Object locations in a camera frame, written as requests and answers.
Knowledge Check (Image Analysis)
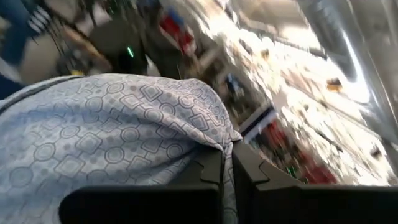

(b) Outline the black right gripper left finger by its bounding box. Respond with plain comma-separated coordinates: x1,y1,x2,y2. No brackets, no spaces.
58,147,225,224

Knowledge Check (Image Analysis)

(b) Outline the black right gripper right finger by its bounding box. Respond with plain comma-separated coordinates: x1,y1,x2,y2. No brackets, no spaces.
231,139,398,224

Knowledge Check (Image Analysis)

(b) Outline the white geometric patterned cloth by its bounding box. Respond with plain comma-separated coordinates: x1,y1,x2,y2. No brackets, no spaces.
0,72,244,224

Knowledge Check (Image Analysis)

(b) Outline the blue white fabric bin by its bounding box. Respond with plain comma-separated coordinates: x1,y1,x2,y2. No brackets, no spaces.
0,0,54,101

